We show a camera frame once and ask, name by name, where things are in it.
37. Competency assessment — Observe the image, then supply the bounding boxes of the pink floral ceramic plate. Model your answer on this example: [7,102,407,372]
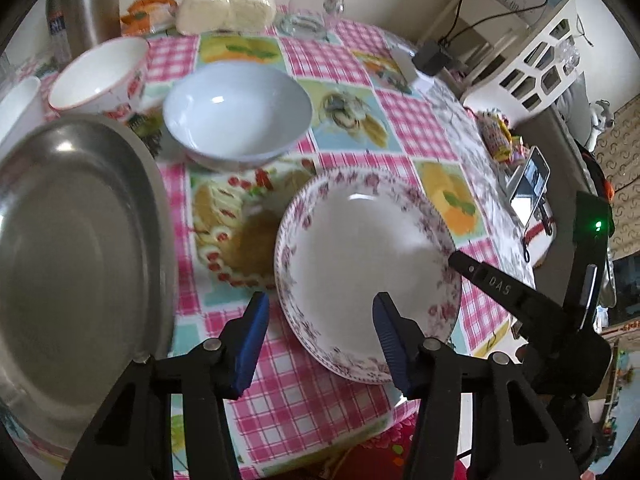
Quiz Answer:
[273,167,462,385]

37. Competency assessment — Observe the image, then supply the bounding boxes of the large stainless steel plate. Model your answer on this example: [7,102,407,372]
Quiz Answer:
[1,115,178,452]

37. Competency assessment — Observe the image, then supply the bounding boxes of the light blue bowl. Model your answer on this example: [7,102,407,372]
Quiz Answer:
[163,61,314,171]

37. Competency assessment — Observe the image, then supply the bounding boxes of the white bowl red floral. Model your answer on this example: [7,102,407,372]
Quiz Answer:
[48,37,151,122]

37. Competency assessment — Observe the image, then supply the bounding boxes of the smartphone on stand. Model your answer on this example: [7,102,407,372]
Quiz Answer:
[508,146,550,228]

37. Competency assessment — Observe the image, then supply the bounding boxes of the colourful candy pack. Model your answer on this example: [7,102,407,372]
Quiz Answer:
[476,112,512,162]

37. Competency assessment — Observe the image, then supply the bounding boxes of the pink checkered tablecloth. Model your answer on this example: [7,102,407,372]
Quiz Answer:
[143,21,534,479]

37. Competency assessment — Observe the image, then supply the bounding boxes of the white plastic basket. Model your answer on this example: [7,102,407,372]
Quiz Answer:
[420,0,582,125]

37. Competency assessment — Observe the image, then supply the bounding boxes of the black power adapter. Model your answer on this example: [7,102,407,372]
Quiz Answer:
[412,40,454,77]

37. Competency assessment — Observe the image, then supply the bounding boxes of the white small box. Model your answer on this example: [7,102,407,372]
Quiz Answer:
[390,46,434,94]

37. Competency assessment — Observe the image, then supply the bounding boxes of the white cup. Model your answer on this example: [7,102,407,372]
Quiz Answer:
[0,76,46,158]

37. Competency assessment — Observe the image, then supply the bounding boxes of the glass ashtray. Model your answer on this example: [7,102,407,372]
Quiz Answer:
[277,14,326,40]

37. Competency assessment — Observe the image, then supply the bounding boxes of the orange snack packet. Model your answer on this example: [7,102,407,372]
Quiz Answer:
[120,0,178,37]

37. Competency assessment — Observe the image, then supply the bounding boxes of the wrapped white steamed buns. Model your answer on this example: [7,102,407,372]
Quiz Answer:
[176,0,277,35]

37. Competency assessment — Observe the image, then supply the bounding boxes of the stainless steel thermos jug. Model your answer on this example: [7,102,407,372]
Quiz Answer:
[46,0,122,67]

